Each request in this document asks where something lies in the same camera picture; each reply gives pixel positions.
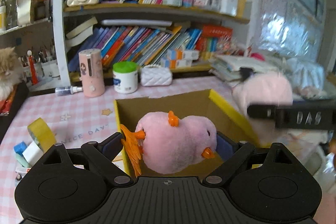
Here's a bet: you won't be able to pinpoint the yellow tape roll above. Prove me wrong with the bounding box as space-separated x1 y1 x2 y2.
27 118 56 152

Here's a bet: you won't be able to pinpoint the white charger plug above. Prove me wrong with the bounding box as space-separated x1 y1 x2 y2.
22 141 43 166

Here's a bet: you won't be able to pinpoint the pink chick plush toy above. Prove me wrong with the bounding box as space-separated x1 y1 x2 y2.
120 111 217 177

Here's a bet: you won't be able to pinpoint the mint green device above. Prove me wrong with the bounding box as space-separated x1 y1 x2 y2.
15 153 31 168

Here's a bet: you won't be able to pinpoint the white red small box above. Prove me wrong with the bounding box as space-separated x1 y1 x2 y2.
15 166 31 181

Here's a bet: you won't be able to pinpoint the pink checkered tablecloth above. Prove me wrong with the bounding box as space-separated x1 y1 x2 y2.
1 77 236 223

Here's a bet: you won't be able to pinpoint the yellow cardboard box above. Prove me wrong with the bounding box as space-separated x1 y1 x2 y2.
113 89 263 179

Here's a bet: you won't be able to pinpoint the small spray bottle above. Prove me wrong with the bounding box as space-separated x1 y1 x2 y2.
55 86 83 96

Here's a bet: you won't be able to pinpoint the white jar green lid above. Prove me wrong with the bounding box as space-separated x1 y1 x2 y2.
113 61 138 94

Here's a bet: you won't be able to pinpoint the pink cylindrical humidifier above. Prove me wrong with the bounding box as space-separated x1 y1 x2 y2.
79 48 105 97

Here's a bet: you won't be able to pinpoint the stack of papers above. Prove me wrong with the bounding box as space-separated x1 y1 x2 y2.
209 55 279 82

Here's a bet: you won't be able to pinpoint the white quilted purse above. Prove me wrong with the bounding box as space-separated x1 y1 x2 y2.
140 65 173 87

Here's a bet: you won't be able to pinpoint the black Yamaha keyboard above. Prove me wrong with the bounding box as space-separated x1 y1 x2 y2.
1 82 29 141

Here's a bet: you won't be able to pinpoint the white pen holder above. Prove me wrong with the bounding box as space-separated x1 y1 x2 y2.
34 60 60 79

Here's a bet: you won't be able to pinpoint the red foil papers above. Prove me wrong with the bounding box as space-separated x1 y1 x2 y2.
0 85 18 117

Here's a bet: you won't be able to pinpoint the row of colourful books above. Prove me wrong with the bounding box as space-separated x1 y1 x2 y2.
66 24 233 72

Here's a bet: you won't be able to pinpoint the orange white cat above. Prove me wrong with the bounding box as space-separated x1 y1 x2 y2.
0 47 23 101

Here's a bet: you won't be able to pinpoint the white bookshelf frame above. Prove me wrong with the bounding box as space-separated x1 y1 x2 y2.
0 0 263 87

